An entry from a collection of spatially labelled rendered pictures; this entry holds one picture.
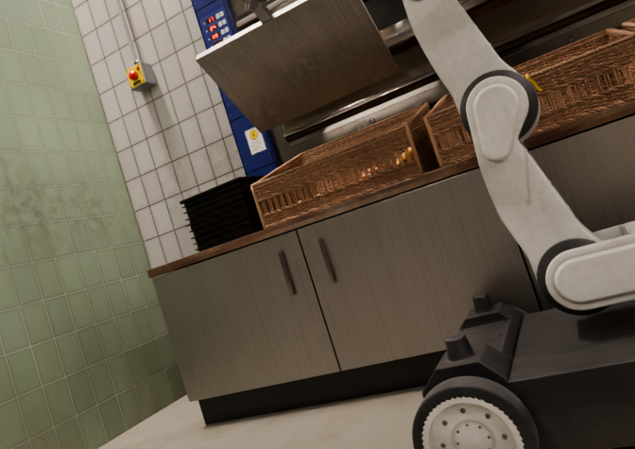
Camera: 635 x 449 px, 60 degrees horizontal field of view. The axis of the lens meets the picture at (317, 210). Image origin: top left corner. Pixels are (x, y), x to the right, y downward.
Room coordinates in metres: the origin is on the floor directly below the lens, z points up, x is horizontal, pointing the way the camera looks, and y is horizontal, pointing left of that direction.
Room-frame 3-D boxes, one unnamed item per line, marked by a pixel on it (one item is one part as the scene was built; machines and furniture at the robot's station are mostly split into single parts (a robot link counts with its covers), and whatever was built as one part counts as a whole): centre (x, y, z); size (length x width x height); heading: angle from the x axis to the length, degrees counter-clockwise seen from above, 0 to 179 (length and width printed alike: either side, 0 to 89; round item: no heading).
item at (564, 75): (1.62, -0.71, 0.72); 0.56 x 0.49 x 0.28; 65
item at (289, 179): (1.87, -0.16, 0.72); 0.56 x 0.49 x 0.28; 67
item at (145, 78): (2.46, 0.59, 1.46); 0.10 x 0.07 x 0.10; 65
